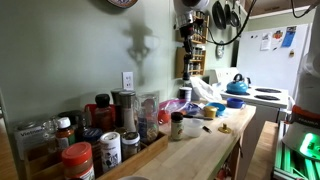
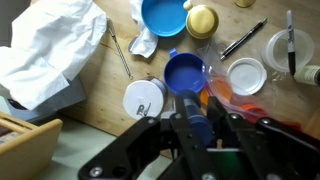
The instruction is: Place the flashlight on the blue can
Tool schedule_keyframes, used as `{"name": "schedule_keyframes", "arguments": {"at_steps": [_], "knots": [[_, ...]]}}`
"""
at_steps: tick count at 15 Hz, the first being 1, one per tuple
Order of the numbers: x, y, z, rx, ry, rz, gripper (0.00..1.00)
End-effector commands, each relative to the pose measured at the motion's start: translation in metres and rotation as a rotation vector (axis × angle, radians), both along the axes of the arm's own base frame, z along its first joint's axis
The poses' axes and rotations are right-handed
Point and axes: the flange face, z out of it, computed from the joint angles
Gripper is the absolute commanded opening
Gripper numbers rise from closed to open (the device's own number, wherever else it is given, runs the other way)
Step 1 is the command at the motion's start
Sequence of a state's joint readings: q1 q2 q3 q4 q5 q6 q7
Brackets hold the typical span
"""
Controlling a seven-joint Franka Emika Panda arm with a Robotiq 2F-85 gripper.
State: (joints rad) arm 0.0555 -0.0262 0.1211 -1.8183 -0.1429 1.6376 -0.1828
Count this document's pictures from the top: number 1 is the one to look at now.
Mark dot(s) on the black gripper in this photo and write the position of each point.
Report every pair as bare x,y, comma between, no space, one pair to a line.
187,32

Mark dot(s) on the blue and white can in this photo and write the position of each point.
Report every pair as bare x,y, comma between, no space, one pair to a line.
185,94

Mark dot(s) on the wooden spice rack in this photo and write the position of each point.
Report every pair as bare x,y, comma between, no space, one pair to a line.
198,63
200,40

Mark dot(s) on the large black hanging pan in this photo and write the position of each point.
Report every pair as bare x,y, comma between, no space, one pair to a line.
218,15

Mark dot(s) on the white plastic bag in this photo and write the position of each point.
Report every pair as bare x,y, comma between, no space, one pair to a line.
204,90

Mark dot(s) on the narrow black hanging pan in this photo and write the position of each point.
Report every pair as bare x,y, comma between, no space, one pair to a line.
227,11

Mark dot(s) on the small black hanging pan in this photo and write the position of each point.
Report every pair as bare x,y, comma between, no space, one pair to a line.
235,18

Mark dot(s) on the clear zip plastic bag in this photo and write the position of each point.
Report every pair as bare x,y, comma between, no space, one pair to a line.
174,105

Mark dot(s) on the blue kettle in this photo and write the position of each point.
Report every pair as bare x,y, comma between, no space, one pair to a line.
237,86

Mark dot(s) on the blue shallow bowl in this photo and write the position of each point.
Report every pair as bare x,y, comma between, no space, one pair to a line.
218,107

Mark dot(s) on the gold lid jar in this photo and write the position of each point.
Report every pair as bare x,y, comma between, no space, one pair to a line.
210,111

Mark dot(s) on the black slim utensil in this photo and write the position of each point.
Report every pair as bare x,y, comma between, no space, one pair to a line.
198,117

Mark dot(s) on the black stove burner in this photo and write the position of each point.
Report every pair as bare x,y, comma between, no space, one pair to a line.
266,97
245,93
267,90

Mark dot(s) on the white paper note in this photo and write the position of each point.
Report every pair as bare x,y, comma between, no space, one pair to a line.
265,41

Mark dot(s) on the white plastic container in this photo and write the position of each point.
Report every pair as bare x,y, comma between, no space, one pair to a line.
192,127

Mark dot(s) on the black lid spice jar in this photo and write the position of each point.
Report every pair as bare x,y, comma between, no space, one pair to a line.
176,126

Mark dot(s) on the white refrigerator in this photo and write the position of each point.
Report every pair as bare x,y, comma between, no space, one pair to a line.
266,70

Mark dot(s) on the small black item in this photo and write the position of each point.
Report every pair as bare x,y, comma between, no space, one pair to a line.
206,129

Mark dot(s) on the small brass object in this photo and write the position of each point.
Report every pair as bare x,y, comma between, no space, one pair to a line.
224,128

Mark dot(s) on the colourful fridge magnet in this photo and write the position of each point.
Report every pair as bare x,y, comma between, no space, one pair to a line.
277,35

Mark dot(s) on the dark pepper grinder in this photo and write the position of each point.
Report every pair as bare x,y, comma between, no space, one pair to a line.
115,103

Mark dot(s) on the blue paper sheet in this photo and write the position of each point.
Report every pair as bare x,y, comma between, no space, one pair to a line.
288,36

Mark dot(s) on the white stove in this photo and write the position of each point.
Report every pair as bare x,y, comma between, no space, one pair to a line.
265,115

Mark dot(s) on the wooden butcher block table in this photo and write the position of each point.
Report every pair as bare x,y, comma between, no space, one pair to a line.
200,153

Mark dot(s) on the black cap sauce bottle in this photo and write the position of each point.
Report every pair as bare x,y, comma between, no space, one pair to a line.
102,113

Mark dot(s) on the dark spice jar white lid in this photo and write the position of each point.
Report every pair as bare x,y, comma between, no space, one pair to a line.
130,146

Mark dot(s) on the red container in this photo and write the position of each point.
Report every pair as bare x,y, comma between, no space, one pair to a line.
88,111

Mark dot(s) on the wooden spice tray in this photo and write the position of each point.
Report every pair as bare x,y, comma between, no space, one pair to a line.
141,158

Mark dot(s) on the white spice shaker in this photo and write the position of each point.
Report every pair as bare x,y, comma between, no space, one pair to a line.
110,151

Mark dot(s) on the blue lid jar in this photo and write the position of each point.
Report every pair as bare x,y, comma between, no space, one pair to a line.
92,135

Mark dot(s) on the dark round pot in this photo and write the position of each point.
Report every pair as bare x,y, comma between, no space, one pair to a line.
71,116

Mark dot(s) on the white cap spice bottle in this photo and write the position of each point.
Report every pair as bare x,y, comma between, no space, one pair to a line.
65,133

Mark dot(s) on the robot mounting stand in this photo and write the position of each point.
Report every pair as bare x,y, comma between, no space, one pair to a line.
290,163

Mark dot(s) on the orange lid jar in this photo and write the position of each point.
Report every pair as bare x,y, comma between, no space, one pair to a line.
78,161

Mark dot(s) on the small clear glass jar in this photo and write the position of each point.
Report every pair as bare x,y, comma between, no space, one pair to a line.
50,128

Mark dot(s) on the white printed box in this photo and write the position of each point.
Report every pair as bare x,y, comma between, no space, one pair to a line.
28,137

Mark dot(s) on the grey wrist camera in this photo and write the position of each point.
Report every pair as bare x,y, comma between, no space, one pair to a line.
184,19

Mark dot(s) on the white wall outlet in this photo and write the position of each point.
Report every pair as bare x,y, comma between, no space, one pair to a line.
127,80

